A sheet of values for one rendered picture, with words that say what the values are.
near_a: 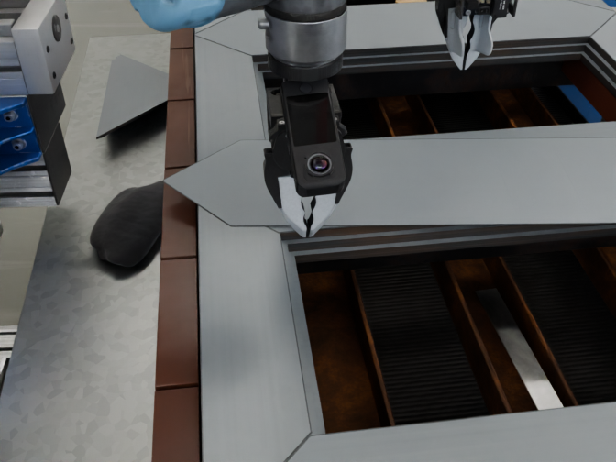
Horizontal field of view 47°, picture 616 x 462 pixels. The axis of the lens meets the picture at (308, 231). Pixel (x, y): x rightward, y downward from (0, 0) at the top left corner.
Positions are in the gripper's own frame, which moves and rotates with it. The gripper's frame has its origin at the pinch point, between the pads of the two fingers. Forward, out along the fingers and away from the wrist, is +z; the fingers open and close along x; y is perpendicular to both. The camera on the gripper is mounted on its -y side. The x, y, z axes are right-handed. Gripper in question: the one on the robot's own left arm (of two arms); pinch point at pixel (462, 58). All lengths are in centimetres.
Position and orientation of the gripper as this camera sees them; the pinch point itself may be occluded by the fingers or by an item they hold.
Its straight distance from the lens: 104.2
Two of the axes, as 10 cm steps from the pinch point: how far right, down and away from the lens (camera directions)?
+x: 9.9, -0.8, 0.8
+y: 1.1, 6.3, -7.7
